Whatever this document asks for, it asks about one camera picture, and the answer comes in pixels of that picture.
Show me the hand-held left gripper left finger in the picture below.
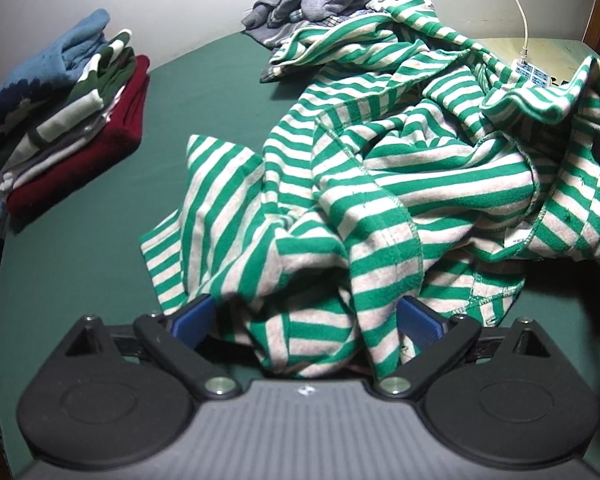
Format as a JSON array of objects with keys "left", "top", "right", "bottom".
[{"left": 62, "top": 294, "right": 243, "bottom": 401}]

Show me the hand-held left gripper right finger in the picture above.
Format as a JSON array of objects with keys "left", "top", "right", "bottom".
[{"left": 375, "top": 296, "right": 556, "bottom": 401}]

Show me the green white striped shirt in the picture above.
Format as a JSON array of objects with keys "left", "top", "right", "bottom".
[{"left": 139, "top": 0, "right": 600, "bottom": 381}]

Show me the dark red folded sweater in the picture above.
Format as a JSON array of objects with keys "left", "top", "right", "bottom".
[{"left": 6, "top": 55, "right": 151, "bottom": 218}]

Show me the white folded garment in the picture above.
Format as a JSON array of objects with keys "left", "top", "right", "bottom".
[{"left": 0, "top": 110, "right": 113, "bottom": 192}]

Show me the dark green white folded shirt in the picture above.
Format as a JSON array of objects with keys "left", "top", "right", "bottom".
[{"left": 0, "top": 29, "right": 137, "bottom": 171}]

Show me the white power strip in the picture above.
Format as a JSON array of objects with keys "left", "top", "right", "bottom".
[{"left": 512, "top": 57, "right": 556, "bottom": 86}]

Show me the blue patterned knit sweater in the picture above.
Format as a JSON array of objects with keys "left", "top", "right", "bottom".
[{"left": 0, "top": 9, "right": 112, "bottom": 151}]

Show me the grey striped crumpled garment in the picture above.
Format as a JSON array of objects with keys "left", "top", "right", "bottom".
[{"left": 245, "top": 7, "right": 351, "bottom": 83}]

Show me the pale green side table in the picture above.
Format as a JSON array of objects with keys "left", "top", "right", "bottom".
[{"left": 480, "top": 37, "right": 600, "bottom": 86}]

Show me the white power cable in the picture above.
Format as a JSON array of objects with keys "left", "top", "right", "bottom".
[{"left": 504, "top": 0, "right": 530, "bottom": 58}]

